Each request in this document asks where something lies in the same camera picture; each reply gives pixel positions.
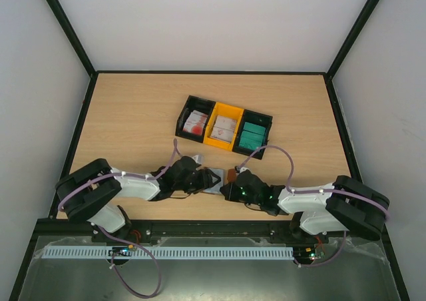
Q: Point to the red white card stack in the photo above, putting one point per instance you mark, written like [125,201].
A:
[195,123]

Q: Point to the brown leather card holder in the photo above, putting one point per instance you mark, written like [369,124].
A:
[216,178]

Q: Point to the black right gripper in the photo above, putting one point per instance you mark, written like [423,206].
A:
[233,186]

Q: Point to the black plastic bin right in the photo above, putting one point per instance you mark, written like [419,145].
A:
[257,119]

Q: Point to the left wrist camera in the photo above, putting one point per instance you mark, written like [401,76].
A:
[199,158]

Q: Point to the black plastic bin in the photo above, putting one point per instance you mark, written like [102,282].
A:
[257,119]
[194,103]

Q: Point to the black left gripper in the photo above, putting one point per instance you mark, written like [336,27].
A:
[205,181]

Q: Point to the black plastic bin left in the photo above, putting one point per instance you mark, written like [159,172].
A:
[194,103]

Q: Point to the yellow plastic bin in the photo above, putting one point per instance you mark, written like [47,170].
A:
[226,111]

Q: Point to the green card stack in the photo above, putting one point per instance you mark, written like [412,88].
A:
[252,136]

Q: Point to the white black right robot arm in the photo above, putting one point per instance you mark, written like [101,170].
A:
[343,205]

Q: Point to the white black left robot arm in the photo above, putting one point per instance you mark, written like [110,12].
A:
[85,195]

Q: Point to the light blue cable duct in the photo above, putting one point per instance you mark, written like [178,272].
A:
[168,253]

